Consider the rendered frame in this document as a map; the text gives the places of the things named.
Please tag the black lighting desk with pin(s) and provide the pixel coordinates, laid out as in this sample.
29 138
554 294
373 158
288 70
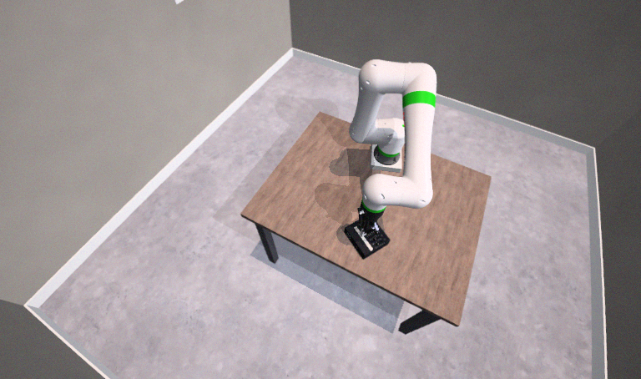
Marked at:
368 243

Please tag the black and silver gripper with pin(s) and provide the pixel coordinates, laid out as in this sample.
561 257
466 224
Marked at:
365 225

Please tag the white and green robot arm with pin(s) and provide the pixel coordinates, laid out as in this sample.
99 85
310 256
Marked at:
417 82

